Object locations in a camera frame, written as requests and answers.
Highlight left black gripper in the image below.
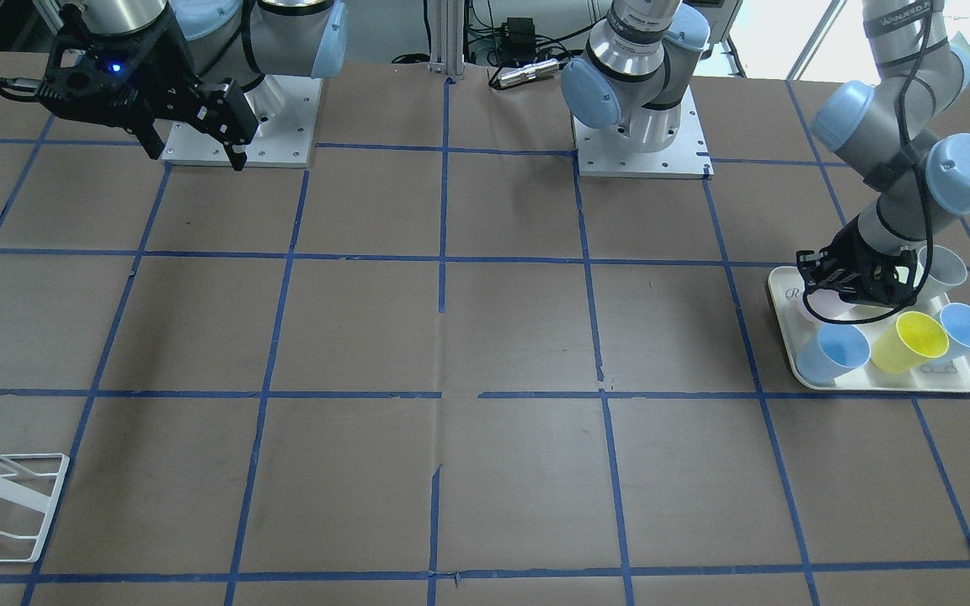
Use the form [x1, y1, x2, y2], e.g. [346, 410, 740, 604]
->
[796, 217, 915, 306]

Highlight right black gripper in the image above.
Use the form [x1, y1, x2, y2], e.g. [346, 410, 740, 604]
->
[0, 7, 259, 172]

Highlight pink plastic cup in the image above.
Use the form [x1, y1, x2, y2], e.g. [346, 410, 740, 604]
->
[797, 290, 855, 323]

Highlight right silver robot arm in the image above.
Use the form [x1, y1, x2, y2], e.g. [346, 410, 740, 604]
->
[0, 1, 348, 170]

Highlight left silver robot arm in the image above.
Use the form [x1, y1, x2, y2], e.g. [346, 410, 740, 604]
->
[561, 1, 970, 310]

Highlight light blue cup near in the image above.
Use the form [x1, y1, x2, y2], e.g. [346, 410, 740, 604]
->
[794, 325, 871, 385]

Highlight light blue cup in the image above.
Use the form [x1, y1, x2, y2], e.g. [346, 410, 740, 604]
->
[931, 302, 970, 364]
[794, 325, 871, 385]

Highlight yellow plastic cup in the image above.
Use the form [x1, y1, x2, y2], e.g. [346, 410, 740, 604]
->
[871, 311, 948, 375]

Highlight grey plastic cup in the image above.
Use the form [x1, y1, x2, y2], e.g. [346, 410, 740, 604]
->
[913, 245, 967, 306]

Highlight light blue cup far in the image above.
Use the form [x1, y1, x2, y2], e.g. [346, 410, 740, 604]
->
[931, 302, 970, 364]

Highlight cream plastic tray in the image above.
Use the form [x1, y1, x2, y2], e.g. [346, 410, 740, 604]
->
[767, 266, 970, 394]

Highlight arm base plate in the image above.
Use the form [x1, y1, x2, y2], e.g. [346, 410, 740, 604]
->
[159, 74, 327, 169]
[571, 88, 715, 179]

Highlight aluminium frame post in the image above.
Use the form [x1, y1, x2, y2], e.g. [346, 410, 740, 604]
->
[426, 0, 468, 82]

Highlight white wire cup rack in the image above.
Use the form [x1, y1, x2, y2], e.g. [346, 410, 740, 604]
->
[0, 409, 70, 563]

